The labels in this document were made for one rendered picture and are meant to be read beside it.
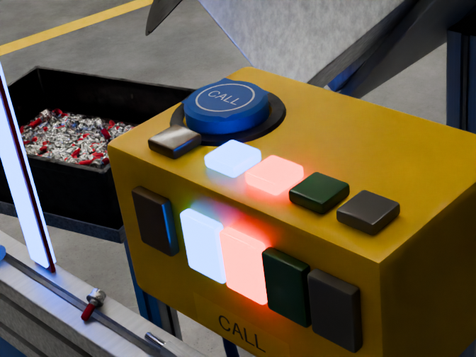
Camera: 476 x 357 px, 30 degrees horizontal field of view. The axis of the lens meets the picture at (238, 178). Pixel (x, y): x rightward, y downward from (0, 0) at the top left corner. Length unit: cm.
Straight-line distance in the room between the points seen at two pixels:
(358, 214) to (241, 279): 7
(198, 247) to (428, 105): 233
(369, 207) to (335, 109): 9
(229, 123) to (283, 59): 36
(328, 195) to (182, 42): 296
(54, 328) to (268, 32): 30
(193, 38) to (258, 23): 255
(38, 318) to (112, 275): 145
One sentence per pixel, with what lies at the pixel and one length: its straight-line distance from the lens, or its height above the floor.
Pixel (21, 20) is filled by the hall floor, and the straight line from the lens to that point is 379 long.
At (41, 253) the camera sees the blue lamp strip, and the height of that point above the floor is 88.
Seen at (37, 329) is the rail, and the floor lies 83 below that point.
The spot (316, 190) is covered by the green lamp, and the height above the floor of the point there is 108.
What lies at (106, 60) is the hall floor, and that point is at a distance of 325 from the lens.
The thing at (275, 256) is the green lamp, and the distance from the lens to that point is 35.
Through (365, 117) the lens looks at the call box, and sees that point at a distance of 41.
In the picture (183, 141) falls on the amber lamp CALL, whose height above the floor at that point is 108.
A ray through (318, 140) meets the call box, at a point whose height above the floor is 107.
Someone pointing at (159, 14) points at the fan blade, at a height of 94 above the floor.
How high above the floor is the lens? 127
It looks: 32 degrees down
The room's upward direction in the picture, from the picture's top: 8 degrees counter-clockwise
